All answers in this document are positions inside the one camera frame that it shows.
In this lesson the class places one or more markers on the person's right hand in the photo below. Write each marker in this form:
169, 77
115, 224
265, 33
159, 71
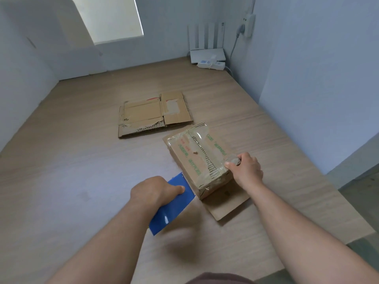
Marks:
248, 174

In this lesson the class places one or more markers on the person's left hand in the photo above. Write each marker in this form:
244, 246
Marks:
152, 192

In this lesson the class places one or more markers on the blue tape dispenser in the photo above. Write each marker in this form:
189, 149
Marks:
171, 210

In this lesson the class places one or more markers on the large torn cardboard box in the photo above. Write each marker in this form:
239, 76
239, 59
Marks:
183, 156

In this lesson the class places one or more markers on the peeled-surface cardboard box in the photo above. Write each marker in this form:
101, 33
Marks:
177, 116

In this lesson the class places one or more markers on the person's left forearm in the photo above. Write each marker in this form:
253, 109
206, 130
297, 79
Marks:
100, 248

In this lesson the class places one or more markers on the person's right forearm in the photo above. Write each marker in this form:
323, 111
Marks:
314, 233

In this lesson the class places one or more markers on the white power strip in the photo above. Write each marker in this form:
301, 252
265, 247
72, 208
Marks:
217, 66

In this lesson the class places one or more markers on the white router with antennas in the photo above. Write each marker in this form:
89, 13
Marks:
207, 56

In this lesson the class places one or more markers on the white foam partition board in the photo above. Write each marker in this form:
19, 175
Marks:
20, 82

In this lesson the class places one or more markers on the bright window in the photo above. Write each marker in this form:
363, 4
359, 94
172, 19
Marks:
109, 17

